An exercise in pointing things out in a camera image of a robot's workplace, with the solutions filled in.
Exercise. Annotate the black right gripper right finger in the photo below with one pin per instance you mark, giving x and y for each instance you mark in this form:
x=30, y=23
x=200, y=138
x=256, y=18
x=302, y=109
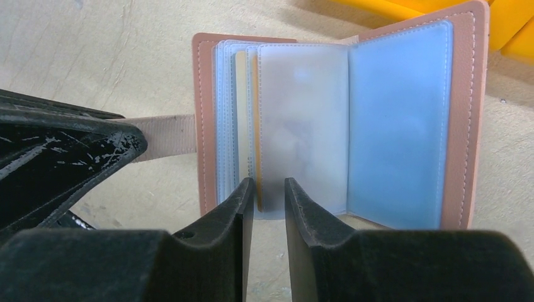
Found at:
x=331, y=261

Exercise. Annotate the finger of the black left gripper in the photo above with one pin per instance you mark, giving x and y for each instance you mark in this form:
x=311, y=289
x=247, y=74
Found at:
x=52, y=154

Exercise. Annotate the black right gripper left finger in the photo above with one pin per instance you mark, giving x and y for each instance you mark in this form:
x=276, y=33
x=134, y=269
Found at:
x=205, y=261

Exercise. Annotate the pink leather card holder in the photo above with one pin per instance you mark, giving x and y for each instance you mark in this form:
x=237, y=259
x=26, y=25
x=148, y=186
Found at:
x=383, y=125

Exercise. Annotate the gold credit card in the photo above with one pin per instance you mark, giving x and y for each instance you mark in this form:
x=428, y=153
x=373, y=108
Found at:
x=246, y=99

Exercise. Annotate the yellow left bin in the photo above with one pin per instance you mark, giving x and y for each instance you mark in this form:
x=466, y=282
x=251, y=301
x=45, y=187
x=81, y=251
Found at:
x=375, y=8

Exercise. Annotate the yellow bin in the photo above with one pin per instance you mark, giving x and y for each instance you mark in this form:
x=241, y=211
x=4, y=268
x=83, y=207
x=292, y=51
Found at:
x=511, y=23
x=375, y=8

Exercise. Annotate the yellow middle bin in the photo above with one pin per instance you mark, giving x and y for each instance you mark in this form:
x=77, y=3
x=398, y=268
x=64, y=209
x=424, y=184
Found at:
x=511, y=23

